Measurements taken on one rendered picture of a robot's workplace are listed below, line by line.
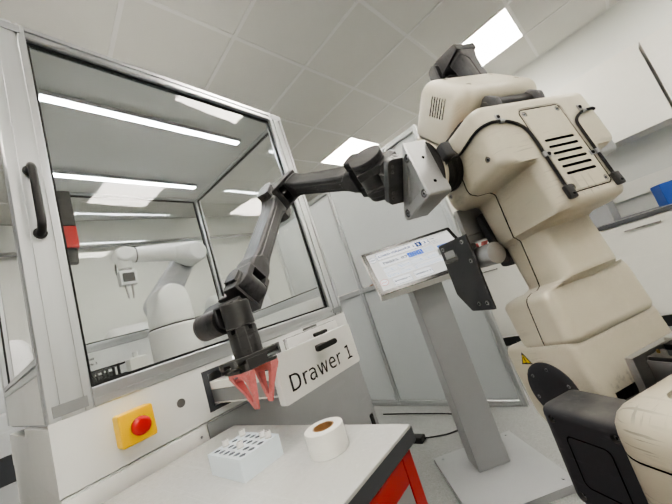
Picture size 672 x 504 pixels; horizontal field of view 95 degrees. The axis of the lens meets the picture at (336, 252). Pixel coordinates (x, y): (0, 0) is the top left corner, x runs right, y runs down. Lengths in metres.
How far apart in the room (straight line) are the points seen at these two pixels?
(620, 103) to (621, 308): 3.23
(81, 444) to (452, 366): 1.42
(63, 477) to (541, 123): 1.14
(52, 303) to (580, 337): 1.06
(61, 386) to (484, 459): 1.66
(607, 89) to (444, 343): 2.91
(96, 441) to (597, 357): 1.00
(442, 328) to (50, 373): 1.46
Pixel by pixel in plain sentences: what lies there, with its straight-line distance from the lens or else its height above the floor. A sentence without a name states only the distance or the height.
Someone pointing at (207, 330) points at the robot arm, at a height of 1.02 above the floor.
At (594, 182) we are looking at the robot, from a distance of 0.68.
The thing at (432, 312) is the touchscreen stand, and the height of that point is 0.80.
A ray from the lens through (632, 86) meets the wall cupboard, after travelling 3.90.
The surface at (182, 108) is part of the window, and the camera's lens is 1.43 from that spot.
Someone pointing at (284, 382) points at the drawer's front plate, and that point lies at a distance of 0.75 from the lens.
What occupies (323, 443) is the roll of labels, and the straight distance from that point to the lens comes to 0.59.
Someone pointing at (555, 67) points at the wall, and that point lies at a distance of 4.43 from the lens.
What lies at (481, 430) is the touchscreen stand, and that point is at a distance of 1.83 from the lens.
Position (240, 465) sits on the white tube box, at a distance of 0.65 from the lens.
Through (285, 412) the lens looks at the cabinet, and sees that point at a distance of 1.18.
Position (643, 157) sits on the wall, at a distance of 4.15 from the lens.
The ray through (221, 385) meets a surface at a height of 0.88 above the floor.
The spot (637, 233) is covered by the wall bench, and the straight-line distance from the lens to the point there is 3.43.
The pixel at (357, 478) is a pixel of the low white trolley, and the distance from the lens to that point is 0.53.
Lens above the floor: 1.00
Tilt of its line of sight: 9 degrees up
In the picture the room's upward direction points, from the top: 18 degrees counter-clockwise
